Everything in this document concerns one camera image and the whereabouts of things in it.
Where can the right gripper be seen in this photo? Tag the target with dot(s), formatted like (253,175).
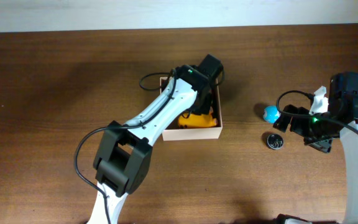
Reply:
(291,118)

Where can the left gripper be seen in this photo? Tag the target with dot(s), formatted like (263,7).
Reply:
(202,104)

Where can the black round cap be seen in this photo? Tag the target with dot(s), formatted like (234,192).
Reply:
(275,141)

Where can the blue ball with eyes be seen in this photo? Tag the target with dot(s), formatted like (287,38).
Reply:
(271,114)

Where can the orange toy animal figure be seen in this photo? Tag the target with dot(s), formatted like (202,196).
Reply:
(191,121)

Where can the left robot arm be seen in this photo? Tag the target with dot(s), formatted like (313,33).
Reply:
(123,157)

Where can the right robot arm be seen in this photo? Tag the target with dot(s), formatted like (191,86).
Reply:
(333,115)

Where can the open beige cardboard box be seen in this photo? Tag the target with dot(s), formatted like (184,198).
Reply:
(194,133)

